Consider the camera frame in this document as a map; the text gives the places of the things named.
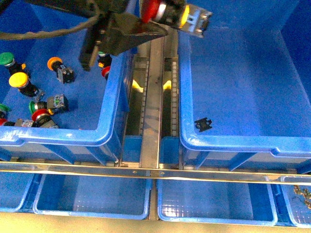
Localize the orange button lying centre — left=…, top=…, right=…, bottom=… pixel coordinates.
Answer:
left=47, top=57, right=75, bottom=84

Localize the red button front centre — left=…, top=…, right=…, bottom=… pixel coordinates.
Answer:
left=32, top=109, right=59, bottom=129

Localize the blue bin with buttons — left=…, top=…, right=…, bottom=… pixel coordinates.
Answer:
left=0, top=0, right=137, bottom=165

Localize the lower blue bin centre-left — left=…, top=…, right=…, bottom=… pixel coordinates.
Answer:
left=33, top=174, right=152, bottom=220

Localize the green button lying centre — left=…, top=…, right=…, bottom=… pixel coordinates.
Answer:
left=28, top=94, right=69, bottom=115

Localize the lower blue bin far left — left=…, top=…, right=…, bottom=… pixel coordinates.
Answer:
left=0, top=172, right=42, bottom=213

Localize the metal roller rack frame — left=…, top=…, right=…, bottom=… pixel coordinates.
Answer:
left=0, top=34, right=311, bottom=184

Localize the lower blue bin far right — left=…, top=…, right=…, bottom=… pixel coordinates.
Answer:
left=271, top=176, right=311, bottom=228

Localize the green button front left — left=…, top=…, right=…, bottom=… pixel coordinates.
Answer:
left=0, top=103, right=11, bottom=119

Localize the green button back right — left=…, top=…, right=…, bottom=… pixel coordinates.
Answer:
left=98, top=51, right=112, bottom=68

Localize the red mushroom button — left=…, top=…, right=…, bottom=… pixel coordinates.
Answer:
left=141, top=0, right=213, bottom=38

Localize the empty blue middle bin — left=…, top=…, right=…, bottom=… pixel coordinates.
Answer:
left=178, top=0, right=311, bottom=174

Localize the lower blue bin centre-right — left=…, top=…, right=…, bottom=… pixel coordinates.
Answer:
left=157, top=180, right=278, bottom=226

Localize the small black plastic clip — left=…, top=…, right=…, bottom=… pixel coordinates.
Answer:
left=194, top=117, right=212, bottom=132

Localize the black cable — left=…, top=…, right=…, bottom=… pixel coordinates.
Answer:
left=0, top=0, right=103, bottom=41

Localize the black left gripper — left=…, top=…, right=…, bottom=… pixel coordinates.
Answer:
left=79, top=13, right=168, bottom=71

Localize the yellow mushroom button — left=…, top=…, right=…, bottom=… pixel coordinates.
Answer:
left=9, top=72, right=45, bottom=101

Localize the green button back left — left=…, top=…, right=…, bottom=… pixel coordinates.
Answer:
left=0, top=52, right=31, bottom=78

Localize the red button lying right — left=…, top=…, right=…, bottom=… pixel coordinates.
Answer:
left=101, top=66, right=110, bottom=80

